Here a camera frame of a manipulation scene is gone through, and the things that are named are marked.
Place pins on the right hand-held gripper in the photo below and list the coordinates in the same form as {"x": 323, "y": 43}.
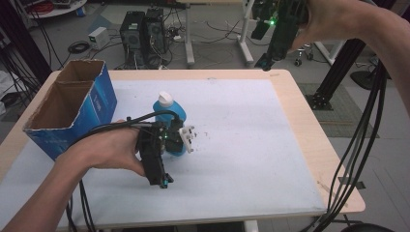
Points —
{"x": 283, "y": 29}

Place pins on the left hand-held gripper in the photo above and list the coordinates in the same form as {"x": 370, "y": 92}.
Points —
{"x": 154, "y": 154}

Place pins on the blue bottle with white cap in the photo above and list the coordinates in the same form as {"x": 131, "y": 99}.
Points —
{"x": 167, "y": 109}

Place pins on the person's right hand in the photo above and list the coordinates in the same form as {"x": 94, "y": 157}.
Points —
{"x": 325, "y": 19}

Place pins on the person's left hand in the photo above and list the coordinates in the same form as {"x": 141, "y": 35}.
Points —
{"x": 109, "y": 148}

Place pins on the office chair castor base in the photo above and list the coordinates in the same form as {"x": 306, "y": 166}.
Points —
{"x": 304, "y": 54}

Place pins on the white desk leg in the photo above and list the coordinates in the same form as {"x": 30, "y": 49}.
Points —
{"x": 245, "y": 45}
{"x": 189, "y": 42}

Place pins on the blue cardboard box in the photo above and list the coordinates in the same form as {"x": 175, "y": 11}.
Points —
{"x": 93, "y": 106}

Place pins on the wooden table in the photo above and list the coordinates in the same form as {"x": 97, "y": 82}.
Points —
{"x": 303, "y": 109}

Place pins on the white foam mat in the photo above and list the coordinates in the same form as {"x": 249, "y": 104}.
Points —
{"x": 245, "y": 148}

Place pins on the black round stand base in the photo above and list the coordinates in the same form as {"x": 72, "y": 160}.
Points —
{"x": 367, "y": 80}

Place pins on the dark floor mat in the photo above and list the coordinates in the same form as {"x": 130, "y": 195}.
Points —
{"x": 348, "y": 112}

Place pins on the black computer tower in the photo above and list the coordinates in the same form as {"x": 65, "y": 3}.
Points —
{"x": 156, "y": 32}
{"x": 131, "y": 35}

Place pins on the small white device box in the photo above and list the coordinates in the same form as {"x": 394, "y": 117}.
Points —
{"x": 98, "y": 38}

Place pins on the round white table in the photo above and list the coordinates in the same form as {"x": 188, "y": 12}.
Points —
{"x": 58, "y": 9}

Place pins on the black metal frame post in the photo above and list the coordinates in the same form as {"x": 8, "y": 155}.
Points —
{"x": 22, "y": 42}
{"x": 338, "y": 71}

